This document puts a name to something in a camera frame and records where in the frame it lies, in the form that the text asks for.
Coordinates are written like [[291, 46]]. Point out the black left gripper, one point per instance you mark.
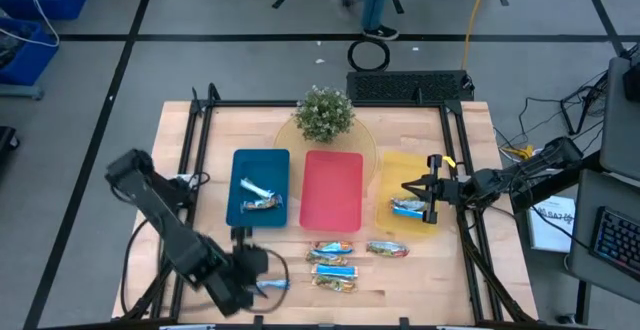
[[245, 265]]

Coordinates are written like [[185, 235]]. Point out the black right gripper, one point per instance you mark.
[[447, 190]]

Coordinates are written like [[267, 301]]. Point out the green and red granola bar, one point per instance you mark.
[[407, 203], [387, 249]]

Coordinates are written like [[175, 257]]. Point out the green and brown granola bar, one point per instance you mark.
[[334, 284], [326, 259]]

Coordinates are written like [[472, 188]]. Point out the brown and blue granola bar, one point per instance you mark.
[[262, 203]]

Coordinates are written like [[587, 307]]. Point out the blue and white granola bar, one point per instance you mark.
[[256, 188]]

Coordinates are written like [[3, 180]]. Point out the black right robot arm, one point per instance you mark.
[[530, 170]]

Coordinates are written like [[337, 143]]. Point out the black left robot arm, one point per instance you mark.
[[165, 220]]

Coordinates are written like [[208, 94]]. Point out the blue and orange granola bar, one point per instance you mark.
[[332, 247]]

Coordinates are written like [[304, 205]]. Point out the yellow plastic tray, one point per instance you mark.
[[395, 170]]

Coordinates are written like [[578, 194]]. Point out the yellow tag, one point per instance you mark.
[[449, 161]]

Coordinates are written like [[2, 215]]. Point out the round woven placemat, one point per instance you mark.
[[369, 142]]

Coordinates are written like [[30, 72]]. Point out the pink plastic tray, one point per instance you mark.
[[331, 190]]

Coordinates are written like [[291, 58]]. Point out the yellow plug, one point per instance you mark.
[[517, 152]]

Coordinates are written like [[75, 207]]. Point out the black perforated case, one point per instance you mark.
[[410, 86]]

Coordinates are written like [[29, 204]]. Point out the green artificial plant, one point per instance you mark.
[[324, 115]]

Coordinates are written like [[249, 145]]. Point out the blue plastic tray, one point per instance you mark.
[[260, 165]]

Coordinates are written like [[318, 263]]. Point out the white paper sheet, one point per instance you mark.
[[550, 225]]

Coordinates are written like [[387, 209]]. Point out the person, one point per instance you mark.
[[375, 0]]

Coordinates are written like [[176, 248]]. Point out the black backlit keyboard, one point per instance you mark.
[[617, 242]]

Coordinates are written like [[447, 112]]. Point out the grey desk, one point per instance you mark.
[[620, 135]]

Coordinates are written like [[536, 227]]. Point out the black aluminium table frame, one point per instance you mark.
[[250, 103]]

